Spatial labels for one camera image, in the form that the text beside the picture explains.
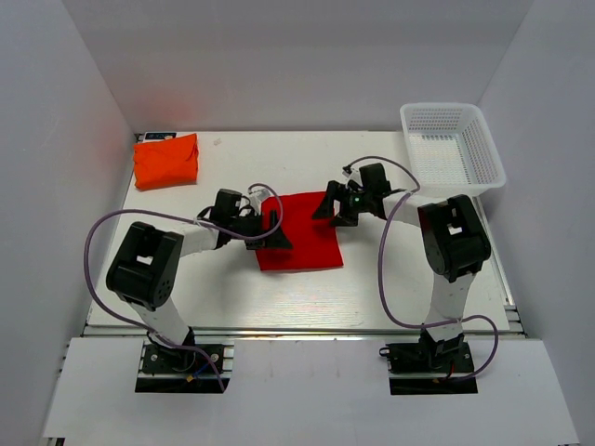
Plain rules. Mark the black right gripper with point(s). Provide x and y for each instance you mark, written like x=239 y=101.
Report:
x=326 y=208

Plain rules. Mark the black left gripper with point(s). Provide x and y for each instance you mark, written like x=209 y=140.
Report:
x=275 y=241

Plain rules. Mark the red t-shirt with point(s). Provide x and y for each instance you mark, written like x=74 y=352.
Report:
x=315 y=244

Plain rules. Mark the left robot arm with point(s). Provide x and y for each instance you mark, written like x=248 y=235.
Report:
x=145 y=267

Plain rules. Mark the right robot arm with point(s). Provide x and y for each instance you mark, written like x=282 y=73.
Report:
x=456 y=246

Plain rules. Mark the folded orange t-shirt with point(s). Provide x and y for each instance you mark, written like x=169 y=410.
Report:
x=166 y=163

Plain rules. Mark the white plastic basket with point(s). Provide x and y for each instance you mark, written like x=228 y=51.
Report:
x=450 y=149

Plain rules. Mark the blue label sticker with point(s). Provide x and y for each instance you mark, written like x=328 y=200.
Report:
x=159 y=135

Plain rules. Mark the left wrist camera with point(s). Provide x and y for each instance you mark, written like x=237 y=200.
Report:
x=226 y=206

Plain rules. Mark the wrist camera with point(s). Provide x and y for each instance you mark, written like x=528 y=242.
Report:
x=226 y=206
x=374 y=179

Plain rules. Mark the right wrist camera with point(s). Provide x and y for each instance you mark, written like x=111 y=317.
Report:
x=374 y=179

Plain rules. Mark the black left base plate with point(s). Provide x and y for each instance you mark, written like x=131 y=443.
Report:
x=162 y=371

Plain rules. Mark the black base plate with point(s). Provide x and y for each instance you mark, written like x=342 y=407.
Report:
x=413 y=373
x=162 y=371

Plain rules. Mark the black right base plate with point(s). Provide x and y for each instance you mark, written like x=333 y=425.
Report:
x=413 y=373

